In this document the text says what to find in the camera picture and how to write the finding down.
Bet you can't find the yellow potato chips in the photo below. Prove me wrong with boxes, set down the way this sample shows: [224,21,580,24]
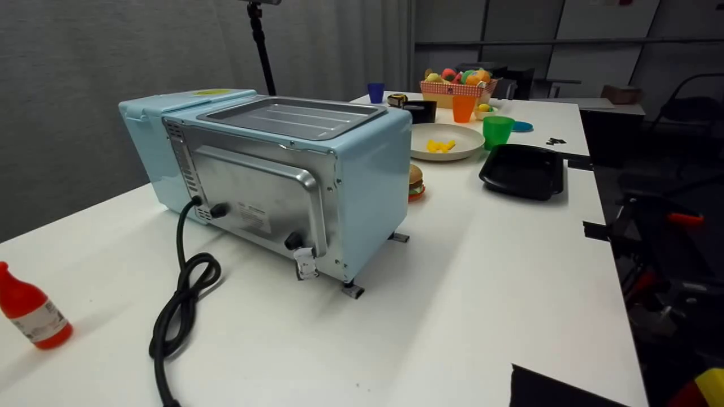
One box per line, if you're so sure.
[426,139,457,153]

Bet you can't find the beige round plate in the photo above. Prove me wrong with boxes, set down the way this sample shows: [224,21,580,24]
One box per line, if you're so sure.
[413,124,484,163]

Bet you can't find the blue plastic cup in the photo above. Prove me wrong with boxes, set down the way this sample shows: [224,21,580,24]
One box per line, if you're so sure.
[366,82,385,103]

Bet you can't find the orange plastic cup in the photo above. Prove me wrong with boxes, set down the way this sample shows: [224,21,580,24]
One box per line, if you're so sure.
[452,94,477,121]

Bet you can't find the green plastic cup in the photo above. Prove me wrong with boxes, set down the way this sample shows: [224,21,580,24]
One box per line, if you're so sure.
[483,115,514,151]

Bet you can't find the light blue toaster oven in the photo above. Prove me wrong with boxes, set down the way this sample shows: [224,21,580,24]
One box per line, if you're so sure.
[120,91,413,283]

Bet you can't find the toy hamburger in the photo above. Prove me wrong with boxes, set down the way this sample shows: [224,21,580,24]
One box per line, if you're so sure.
[407,165,426,201]

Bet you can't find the small yellow green toy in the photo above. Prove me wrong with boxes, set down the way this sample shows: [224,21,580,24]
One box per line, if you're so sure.
[387,93,407,108]

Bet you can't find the small black box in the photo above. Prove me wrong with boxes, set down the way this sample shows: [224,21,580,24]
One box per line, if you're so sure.
[404,102,437,124]

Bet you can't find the black square tray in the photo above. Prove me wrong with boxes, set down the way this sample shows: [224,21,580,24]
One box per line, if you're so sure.
[481,144,566,201]

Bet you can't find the blue round lid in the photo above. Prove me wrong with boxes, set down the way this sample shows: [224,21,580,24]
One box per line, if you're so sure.
[514,121,534,133]

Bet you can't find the red plastic bottle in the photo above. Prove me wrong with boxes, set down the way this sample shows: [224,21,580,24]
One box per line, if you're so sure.
[0,262,72,350]

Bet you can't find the yellow and red object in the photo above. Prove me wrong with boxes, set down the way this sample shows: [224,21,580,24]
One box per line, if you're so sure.
[669,368,724,407]

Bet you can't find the black power cord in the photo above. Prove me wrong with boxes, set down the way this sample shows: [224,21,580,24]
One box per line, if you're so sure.
[148,195,224,407]

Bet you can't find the black camera tripod pole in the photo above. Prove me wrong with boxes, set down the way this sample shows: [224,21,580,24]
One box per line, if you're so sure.
[244,0,282,94]

